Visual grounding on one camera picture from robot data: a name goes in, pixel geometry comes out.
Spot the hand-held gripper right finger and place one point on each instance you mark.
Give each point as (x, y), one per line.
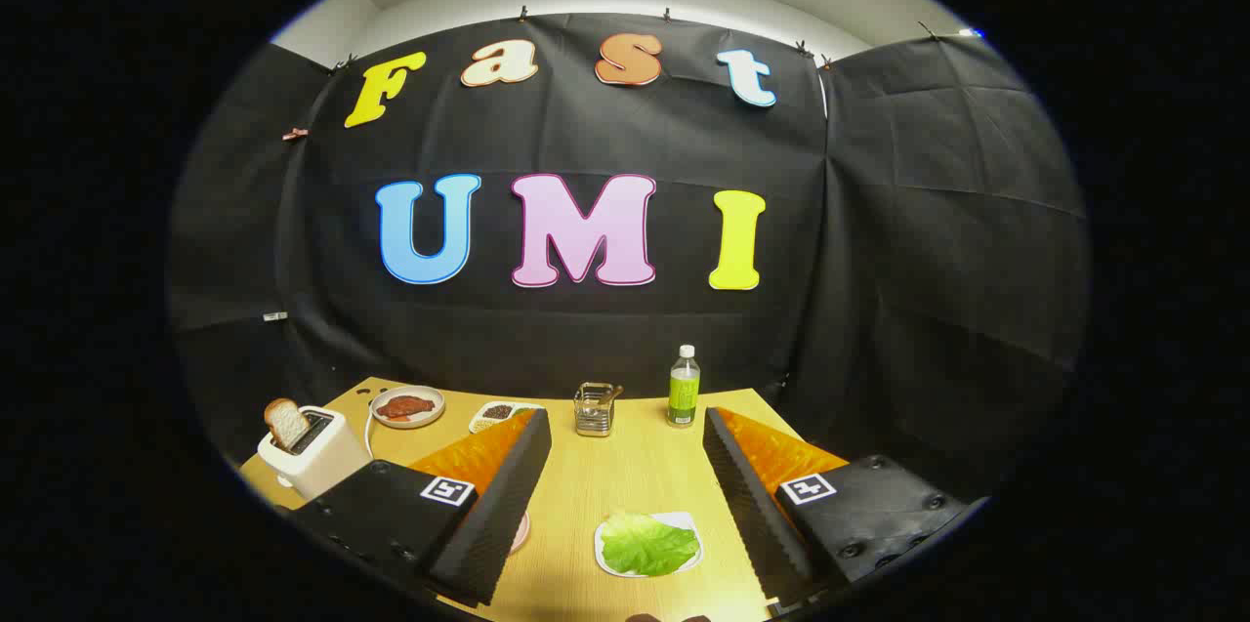
(752, 505)

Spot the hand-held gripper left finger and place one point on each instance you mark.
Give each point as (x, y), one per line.
(508, 505)

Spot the green lettuce leaf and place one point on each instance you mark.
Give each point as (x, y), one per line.
(645, 544)

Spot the toasted bread slice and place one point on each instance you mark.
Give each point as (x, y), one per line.
(285, 422)

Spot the pink round plate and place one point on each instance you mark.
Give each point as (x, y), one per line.
(520, 532)

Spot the white square plate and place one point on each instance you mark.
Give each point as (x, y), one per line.
(685, 519)

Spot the white divided bean dish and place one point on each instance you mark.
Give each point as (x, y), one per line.
(493, 413)

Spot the grey round plate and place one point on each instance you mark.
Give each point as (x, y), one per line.
(430, 414)

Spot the green label plastic bottle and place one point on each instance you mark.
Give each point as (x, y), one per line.
(683, 397)

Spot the brown steak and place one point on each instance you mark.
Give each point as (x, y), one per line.
(405, 406)

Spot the black backdrop cloth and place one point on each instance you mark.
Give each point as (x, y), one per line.
(586, 339)

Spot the white toaster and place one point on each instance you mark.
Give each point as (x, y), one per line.
(327, 461)

